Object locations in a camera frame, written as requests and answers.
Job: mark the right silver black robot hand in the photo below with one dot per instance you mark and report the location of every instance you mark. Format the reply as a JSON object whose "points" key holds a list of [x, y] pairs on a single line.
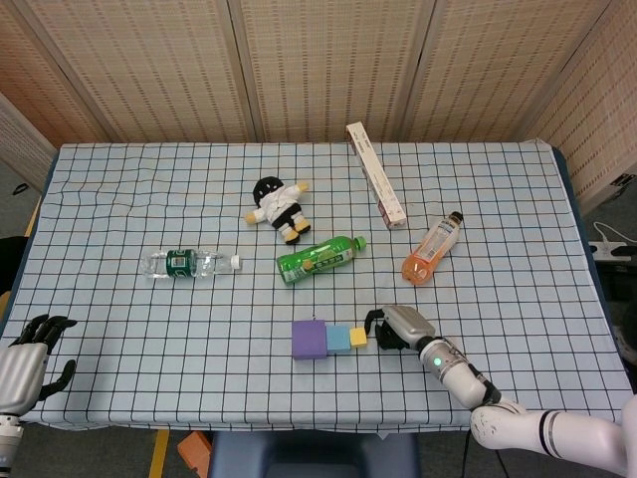
{"points": [[405, 326]]}

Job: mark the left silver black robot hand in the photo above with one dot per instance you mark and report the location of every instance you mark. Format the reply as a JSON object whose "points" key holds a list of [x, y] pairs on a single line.
{"points": [[20, 373]]}

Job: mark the yellow foam cube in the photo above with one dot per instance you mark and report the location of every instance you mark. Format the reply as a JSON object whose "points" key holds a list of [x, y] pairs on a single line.
{"points": [[358, 337]]}

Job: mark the blue foam cube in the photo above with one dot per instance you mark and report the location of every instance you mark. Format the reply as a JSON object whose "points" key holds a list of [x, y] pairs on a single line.
{"points": [[339, 339]]}

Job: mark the purple foam cube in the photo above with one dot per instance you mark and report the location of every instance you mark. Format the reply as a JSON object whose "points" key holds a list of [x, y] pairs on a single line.
{"points": [[308, 339]]}

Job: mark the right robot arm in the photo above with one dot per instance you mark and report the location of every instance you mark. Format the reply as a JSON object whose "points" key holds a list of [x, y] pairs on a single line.
{"points": [[463, 378]]}

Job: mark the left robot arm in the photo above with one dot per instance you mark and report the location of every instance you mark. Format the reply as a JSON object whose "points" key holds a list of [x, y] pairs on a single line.
{"points": [[9, 440]]}

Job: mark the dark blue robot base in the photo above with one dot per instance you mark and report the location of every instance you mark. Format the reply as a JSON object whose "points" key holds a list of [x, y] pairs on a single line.
{"points": [[313, 455]]}

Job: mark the orange drink bottle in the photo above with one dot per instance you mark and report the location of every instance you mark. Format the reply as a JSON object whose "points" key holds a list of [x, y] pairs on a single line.
{"points": [[428, 254]]}

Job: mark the black seat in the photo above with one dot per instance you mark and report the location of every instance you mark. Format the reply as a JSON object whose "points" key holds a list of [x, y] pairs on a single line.
{"points": [[11, 264]]}

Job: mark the green tea bottle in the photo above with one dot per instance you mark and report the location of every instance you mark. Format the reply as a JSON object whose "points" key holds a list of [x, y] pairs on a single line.
{"points": [[313, 261]]}

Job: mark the blue checkered tablecloth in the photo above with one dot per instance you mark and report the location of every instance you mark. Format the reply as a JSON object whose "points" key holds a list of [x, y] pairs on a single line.
{"points": [[149, 348]]}

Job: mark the long white red box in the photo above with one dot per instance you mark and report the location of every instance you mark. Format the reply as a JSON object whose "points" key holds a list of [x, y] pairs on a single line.
{"points": [[375, 174]]}

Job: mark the yellow floor tape strip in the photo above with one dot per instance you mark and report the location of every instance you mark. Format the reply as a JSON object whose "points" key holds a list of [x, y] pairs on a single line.
{"points": [[158, 455]]}

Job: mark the black white plush doll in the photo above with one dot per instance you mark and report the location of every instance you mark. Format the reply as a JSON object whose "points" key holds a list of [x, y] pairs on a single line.
{"points": [[278, 206]]}

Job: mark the small black floor object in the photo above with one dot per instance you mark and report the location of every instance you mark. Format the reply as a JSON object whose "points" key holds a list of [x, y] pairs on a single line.
{"points": [[20, 189]]}

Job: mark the orange block on floor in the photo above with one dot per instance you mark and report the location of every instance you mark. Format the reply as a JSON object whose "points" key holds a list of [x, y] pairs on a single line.
{"points": [[194, 453]]}

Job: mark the clear water bottle green label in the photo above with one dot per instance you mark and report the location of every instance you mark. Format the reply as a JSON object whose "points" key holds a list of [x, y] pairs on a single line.
{"points": [[179, 264]]}

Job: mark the white power strip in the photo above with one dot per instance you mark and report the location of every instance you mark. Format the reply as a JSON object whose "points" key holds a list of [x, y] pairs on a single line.
{"points": [[604, 250]]}

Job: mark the pale woven screen panel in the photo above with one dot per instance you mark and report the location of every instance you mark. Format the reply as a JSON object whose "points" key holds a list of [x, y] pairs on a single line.
{"points": [[20, 144]]}

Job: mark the bamboo screen panel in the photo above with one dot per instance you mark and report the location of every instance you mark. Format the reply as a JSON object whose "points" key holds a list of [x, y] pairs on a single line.
{"points": [[40, 60], [328, 60], [607, 124], [149, 65], [497, 65]]}

